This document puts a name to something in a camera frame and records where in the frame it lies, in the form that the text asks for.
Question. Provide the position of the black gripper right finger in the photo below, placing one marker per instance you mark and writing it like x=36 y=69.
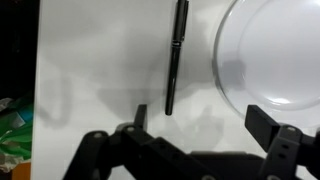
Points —
x=279 y=141

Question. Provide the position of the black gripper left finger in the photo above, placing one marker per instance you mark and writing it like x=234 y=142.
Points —
x=135 y=129

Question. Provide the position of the black pen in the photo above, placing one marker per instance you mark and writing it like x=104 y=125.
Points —
x=178 y=37

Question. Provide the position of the small white plate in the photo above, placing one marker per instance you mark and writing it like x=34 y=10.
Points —
x=267 y=53

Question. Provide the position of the green object on floor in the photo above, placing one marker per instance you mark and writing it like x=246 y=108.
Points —
x=16 y=125

